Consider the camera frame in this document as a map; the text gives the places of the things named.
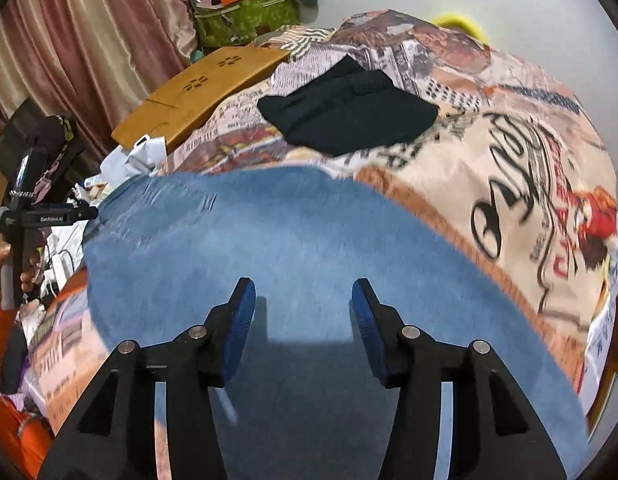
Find blue denim pants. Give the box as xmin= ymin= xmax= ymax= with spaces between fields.
xmin=83 ymin=166 xmax=592 ymax=480

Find white cloth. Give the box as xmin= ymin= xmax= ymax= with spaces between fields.
xmin=126 ymin=134 xmax=167 ymax=177

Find person's orange clothing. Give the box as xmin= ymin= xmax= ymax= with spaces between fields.
xmin=0 ymin=392 xmax=54 ymax=480

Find wooden lap desk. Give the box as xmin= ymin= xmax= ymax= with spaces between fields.
xmin=111 ymin=46 xmax=292 ymax=153

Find black folded pants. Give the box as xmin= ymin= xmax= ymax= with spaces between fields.
xmin=257 ymin=55 xmax=439 ymax=157

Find printed blanket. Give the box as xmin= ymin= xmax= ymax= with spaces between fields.
xmin=19 ymin=9 xmax=618 ymax=441

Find striped pink curtain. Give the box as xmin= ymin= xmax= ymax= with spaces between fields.
xmin=0 ymin=0 xmax=200 ymax=161

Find person's left hand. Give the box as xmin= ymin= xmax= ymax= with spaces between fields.
xmin=0 ymin=245 xmax=42 ymax=306

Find dark patterned garment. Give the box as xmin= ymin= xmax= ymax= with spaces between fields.
xmin=31 ymin=114 xmax=87 ymax=196

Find yellow foam tube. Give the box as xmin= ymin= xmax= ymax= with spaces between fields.
xmin=431 ymin=11 xmax=490 ymax=43

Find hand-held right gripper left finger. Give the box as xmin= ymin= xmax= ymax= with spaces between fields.
xmin=36 ymin=277 xmax=257 ymax=480

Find black chair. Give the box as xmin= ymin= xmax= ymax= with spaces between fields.
xmin=0 ymin=97 xmax=64 ymax=181

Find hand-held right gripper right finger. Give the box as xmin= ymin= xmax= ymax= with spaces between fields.
xmin=351 ymin=277 xmax=570 ymax=480

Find green storage bag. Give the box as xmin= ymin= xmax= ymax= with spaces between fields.
xmin=194 ymin=0 xmax=299 ymax=48

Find wooden bed frame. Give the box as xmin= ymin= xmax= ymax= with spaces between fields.
xmin=586 ymin=357 xmax=618 ymax=431

